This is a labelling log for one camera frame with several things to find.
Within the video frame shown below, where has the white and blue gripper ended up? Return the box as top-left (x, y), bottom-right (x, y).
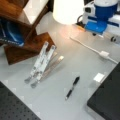
top-left (82, 2), bottom-right (120, 36)

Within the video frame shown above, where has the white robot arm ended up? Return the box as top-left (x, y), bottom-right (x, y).
top-left (82, 0), bottom-right (120, 36)

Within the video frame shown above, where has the white lamp shade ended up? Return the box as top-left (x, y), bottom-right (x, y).
top-left (53, 0), bottom-right (84, 25)

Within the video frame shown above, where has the silver folding laptop stand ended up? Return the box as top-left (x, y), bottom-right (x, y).
top-left (25, 42), bottom-right (64, 88)

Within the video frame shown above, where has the black pen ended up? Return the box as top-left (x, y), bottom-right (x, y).
top-left (65, 76), bottom-right (80, 100)

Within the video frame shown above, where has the wooden shelf stand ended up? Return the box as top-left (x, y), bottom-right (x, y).
top-left (0, 0), bottom-right (54, 65)

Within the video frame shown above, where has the black drawer box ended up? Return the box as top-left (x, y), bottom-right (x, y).
top-left (87, 62), bottom-right (120, 120)

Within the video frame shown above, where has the blue book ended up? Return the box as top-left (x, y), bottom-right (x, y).
top-left (0, 17), bottom-right (24, 46)

